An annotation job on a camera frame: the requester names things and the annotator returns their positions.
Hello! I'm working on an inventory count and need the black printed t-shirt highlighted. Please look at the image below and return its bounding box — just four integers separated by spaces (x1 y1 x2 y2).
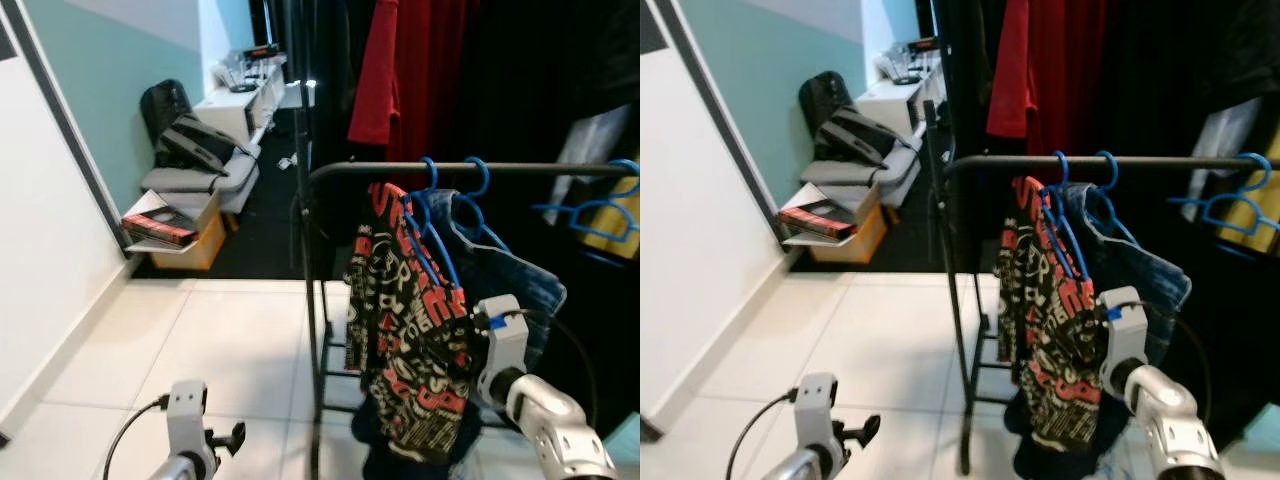
343 182 483 466
993 175 1113 453

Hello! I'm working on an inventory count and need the blue plastic hanger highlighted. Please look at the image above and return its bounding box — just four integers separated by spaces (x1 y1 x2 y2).
1168 152 1280 243
1088 150 1143 248
530 158 641 246
455 157 513 253
400 157 466 293
1040 150 1093 283

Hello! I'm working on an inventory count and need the orange cardboard box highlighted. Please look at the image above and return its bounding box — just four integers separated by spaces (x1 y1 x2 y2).
808 188 891 265
150 192 228 273

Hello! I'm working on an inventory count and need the red black flat box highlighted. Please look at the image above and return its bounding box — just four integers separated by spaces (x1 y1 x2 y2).
778 198 858 243
120 205 198 249

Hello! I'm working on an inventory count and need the grey padded seat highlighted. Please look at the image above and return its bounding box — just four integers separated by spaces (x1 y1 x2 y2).
800 142 923 211
140 150 263 216

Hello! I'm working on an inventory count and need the yellow striped garment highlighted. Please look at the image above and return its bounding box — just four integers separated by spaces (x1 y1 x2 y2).
1222 172 1280 258
583 178 641 263

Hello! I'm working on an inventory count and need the grey black bag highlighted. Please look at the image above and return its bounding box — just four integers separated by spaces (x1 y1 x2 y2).
152 112 244 178
812 105 908 173

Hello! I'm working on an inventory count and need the black metal clothes rack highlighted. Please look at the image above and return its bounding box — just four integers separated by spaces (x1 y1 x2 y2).
292 0 641 480
925 90 1280 477

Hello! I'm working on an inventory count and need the white low cabinet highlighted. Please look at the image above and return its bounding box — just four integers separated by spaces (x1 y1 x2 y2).
853 45 948 138
193 60 291 148

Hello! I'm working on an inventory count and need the blue denim garment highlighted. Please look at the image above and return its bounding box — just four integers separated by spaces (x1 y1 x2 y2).
1063 182 1194 369
438 188 569 379

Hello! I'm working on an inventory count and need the black backpack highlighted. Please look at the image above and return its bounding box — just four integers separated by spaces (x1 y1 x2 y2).
798 72 853 143
140 80 194 151

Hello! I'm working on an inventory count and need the white hanging garment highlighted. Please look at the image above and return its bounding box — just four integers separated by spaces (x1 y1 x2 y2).
1193 98 1268 193
553 103 634 198

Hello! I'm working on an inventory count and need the black hanging shirt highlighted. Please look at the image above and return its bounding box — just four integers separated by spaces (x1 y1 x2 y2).
470 0 641 166
1100 0 1280 159

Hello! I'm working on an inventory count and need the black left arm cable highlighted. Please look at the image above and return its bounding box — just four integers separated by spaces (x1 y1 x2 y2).
725 390 801 480
102 397 171 480

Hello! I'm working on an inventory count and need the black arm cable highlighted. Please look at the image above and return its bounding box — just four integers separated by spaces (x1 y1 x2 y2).
102 397 171 480
1140 298 1218 403
510 308 603 403
725 390 801 480

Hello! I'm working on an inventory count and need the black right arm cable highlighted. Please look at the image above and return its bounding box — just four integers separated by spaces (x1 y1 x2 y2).
1140 298 1218 403
510 308 603 403

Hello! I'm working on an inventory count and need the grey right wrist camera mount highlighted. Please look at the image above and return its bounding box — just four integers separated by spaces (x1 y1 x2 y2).
1097 285 1153 398
472 293 531 379

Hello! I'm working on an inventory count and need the black door frame post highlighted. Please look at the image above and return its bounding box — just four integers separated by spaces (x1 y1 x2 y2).
645 0 803 273
0 0 143 269

